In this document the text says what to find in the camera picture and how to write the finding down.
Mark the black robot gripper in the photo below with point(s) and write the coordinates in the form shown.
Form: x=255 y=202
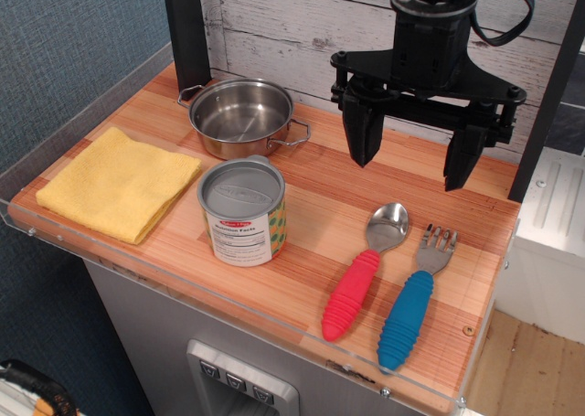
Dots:
x=428 y=77

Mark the toy food can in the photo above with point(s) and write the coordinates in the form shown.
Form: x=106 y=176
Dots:
x=243 y=203

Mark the small steel pot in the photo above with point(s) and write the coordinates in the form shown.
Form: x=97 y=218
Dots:
x=242 y=117

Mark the white toy sink unit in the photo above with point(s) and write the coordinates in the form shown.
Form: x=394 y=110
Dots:
x=542 y=280

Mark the yellow folded cloth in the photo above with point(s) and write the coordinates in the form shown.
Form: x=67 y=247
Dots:
x=119 y=187

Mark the silver dispenser panel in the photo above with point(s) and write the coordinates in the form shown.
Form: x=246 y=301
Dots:
x=229 y=386

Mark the grey toy fridge cabinet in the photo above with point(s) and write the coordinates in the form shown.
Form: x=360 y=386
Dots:
x=155 y=327

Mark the clear acrylic table guard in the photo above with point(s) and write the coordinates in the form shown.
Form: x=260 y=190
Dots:
x=94 y=247

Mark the black and orange bag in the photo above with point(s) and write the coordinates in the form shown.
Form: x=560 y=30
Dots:
x=27 y=391

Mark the red-handled spoon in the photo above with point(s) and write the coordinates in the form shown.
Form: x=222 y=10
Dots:
x=387 y=229

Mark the right black frame post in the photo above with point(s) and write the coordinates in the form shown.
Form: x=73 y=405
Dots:
x=558 y=80

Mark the black frame post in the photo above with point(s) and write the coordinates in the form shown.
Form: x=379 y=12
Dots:
x=189 y=42
x=558 y=80

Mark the blue-handled fork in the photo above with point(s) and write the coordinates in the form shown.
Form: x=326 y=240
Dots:
x=401 y=329

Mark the left black frame post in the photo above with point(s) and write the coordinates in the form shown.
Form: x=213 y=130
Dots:
x=189 y=42

